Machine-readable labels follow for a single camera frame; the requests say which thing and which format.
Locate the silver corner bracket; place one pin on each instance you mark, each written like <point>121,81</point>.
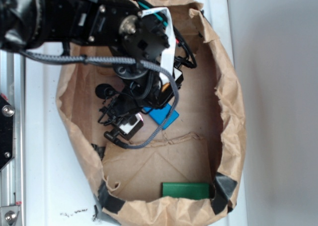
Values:
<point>9,215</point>

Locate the brown paper bag tray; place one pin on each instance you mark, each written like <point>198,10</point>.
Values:
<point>206,143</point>

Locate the green rectangular block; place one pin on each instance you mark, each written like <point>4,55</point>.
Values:
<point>193,191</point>

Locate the black metal bracket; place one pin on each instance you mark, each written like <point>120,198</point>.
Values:
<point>7,151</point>

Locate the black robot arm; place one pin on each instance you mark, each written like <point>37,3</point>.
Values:
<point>133,37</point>

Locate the blue rectangular block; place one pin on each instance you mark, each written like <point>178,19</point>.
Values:
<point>159,115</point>

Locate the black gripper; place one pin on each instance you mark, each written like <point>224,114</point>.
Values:
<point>145,85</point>

